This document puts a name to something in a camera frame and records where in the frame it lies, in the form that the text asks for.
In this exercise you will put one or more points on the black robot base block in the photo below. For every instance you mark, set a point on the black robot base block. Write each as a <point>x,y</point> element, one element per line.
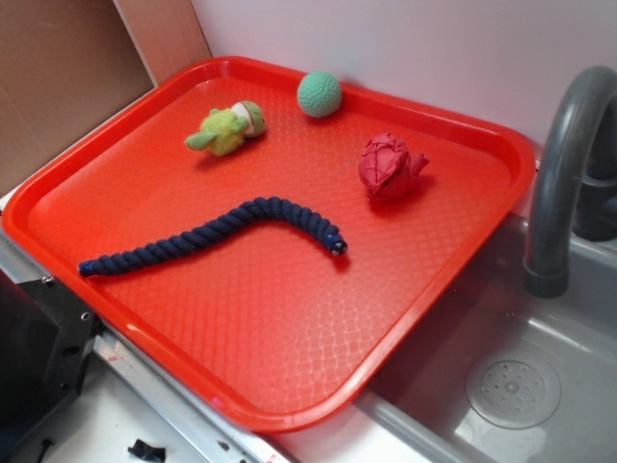
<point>47,336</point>

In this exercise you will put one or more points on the red plastic tray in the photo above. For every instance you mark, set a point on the red plastic tray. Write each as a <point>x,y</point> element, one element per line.
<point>267,327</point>

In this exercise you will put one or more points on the red crumpled cloth ball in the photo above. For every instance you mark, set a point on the red crumpled cloth ball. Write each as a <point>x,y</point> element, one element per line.
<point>387,168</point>

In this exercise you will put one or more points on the green plush toy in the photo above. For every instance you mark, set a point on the green plush toy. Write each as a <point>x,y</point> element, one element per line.
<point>224,131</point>

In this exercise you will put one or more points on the green knitted ball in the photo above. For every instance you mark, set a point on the green knitted ball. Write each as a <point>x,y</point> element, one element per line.
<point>319,94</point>

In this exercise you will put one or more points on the grey plastic sink basin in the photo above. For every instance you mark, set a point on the grey plastic sink basin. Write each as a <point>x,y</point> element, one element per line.
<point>419,393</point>

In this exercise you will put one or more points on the round sink drain cover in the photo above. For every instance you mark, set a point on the round sink drain cover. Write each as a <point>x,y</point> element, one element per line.
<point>513,389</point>

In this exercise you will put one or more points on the grey toy faucet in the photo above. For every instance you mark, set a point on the grey toy faucet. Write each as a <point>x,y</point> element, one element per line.
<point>575,190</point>

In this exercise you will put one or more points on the black tape scrap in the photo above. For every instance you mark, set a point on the black tape scrap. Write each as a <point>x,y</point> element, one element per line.
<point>147,452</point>

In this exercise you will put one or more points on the brown cardboard panel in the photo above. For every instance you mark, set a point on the brown cardboard panel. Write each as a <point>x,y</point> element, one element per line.
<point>68,66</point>

